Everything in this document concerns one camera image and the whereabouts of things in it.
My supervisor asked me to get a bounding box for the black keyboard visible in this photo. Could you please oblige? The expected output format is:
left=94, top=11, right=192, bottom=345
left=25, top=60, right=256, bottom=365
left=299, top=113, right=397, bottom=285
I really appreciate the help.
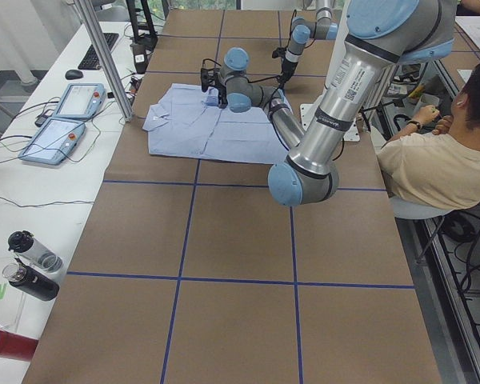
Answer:
left=77, top=31, right=121, bottom=70

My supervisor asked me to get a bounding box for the teach pendant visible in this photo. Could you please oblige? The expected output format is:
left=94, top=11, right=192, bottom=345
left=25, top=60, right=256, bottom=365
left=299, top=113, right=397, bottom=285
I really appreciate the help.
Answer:
left=18, top=118, right=86, bottom=166
left=52, top=83, right=106, bottom=120

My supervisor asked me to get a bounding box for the upper teach pendant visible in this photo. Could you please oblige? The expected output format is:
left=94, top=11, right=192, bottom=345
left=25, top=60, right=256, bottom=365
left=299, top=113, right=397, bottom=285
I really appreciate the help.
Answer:
left=52, top=83, right=106, bottom=120

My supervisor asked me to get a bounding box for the black computer mouse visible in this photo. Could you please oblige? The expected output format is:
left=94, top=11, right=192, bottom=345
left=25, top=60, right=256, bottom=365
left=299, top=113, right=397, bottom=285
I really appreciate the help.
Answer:
left=65, top=69, right=83, bottom=80

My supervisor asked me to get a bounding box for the black water bottle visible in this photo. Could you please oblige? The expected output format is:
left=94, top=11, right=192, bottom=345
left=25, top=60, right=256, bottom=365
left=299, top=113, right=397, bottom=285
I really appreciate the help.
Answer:
left=2, top=258, right=59, bottom=302

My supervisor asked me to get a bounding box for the lower teach pendant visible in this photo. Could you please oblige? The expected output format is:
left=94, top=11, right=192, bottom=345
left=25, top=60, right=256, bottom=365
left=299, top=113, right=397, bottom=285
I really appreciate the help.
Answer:
left=18, top=118, right=86, bottom=166

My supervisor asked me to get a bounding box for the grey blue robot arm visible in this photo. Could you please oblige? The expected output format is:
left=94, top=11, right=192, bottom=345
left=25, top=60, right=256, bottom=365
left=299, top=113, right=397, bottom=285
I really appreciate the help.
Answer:
left=201, top=1, right=456, bottom=206
left=272, top=0, right=338, bottom=88

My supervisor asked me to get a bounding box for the red bottle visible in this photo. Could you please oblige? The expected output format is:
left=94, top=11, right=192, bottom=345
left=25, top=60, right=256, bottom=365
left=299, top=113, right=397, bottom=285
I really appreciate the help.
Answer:
left=0, top=330, right=38, bottom=362

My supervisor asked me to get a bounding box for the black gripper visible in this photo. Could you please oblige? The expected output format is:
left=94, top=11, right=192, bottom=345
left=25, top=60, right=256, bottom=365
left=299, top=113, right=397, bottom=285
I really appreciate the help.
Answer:
left=200, top=58, right=228, bottom=109
left=272, top=47, right=297, bottom=86

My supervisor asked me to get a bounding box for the clear water bottle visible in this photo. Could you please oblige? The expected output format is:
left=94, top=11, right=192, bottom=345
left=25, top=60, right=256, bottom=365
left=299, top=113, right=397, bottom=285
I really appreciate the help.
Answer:
left=7, top=230, right=63, bottom=273

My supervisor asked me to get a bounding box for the aluminium frame post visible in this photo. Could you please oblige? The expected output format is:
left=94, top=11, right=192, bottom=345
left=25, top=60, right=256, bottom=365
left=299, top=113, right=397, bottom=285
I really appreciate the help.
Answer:
left=74, top=0, right=134, bottom=122

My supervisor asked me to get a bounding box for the blue striped button shirt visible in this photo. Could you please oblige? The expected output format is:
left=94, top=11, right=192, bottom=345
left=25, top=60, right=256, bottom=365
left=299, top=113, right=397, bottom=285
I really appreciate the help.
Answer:
left=142, top=83, right=287, bottom=164

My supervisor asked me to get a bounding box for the seated person beige shirt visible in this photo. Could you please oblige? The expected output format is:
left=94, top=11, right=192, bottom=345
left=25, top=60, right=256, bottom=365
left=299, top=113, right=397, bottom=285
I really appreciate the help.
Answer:
left=377, top=63, right=480, bottom=210

